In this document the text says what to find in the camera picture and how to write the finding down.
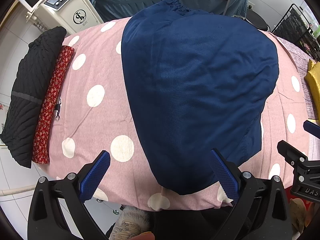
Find navy blue padded jacket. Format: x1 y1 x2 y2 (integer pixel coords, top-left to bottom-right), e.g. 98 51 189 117
121 0 279 195

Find red floral folded cloth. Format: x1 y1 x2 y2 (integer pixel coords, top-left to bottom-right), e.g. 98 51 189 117
32 46 74 164

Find yellow cloth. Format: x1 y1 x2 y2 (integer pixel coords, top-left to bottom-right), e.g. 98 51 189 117
304 59 320 122

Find pink polka dot bedsheet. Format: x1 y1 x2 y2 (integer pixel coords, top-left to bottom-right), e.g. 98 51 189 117
42 18 319 211

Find cream machine with display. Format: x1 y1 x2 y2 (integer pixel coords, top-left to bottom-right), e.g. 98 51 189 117
18 0 103 35

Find black round stool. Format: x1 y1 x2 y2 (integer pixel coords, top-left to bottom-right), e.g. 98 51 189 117
245 9 270 31

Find black wire rack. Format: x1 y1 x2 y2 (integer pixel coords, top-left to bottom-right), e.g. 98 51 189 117
272 3 319 61

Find black knitted folded garment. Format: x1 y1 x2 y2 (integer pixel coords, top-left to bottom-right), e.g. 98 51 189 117
1 27 67 168

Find fluffy slipper on floor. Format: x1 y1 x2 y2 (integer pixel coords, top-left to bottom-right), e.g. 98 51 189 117
108 205 150 240

